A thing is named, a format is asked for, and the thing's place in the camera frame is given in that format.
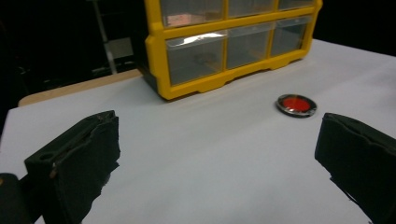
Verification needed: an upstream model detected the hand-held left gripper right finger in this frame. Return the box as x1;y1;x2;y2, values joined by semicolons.
314;112;396;224

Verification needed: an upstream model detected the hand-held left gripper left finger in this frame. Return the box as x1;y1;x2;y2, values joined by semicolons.
23;109;121;224

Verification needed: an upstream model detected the red round disc black rim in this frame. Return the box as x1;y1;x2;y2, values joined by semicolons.
276;93;318;119

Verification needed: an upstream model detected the yellow black drawer organizer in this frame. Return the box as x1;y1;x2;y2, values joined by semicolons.
136;0;324;101

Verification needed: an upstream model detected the clear plastic drawer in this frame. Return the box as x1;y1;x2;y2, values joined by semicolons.
165;31;228;87

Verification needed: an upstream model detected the wooden table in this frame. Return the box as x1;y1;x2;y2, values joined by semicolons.
18;68;143;107

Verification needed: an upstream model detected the light metal stand pole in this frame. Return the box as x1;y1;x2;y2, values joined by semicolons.
88;0;138;76

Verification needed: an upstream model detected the white table cover sheet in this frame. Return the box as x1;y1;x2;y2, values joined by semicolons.
0;38;396;224

